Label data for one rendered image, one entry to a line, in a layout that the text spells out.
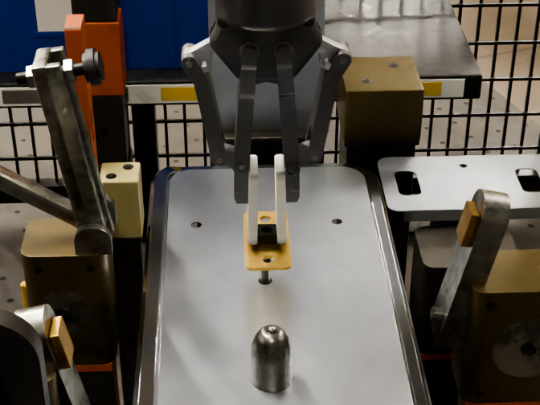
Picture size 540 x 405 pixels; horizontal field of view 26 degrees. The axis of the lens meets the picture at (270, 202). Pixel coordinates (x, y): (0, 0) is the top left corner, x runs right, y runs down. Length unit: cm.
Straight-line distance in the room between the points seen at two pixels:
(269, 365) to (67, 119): 24
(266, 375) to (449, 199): 32
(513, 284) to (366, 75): 35
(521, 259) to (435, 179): 21
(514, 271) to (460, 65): 41
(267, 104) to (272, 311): 31
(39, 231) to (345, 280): 26
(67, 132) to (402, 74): 43
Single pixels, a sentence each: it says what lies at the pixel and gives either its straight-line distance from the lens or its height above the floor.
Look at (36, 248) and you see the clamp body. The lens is 97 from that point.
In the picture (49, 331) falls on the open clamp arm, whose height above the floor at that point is 110.
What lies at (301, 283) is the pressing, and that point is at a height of 100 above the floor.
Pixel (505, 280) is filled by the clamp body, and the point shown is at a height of 104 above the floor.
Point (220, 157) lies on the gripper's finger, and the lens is 92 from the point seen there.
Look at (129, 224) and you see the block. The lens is 105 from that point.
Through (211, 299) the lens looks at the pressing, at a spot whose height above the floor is 100.
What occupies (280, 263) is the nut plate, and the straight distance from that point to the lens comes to 95.
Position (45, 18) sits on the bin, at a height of 109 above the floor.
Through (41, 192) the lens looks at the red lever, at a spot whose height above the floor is 110.
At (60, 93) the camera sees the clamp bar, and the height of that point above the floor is 119.
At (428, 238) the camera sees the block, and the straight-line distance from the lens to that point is 110.
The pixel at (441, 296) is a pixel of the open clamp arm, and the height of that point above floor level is 101.
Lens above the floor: 160
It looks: 33 degrees down
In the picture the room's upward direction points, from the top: straight up
